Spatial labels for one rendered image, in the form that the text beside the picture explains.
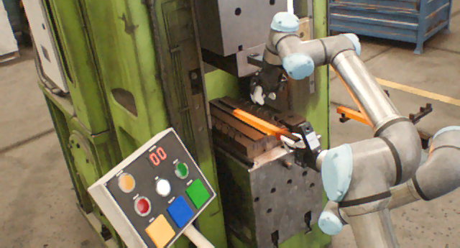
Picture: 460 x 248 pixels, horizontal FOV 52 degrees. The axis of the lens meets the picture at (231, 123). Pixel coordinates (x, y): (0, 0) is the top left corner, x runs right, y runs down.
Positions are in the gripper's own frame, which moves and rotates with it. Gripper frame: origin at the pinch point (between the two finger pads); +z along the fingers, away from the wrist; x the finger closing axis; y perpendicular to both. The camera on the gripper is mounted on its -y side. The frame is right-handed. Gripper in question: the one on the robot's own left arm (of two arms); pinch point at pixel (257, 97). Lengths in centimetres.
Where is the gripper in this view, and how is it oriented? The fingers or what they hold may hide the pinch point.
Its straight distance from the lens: 160.8
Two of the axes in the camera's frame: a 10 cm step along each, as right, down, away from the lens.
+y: 5.6, 7.0, -4.5
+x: 8.1, -3.6, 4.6
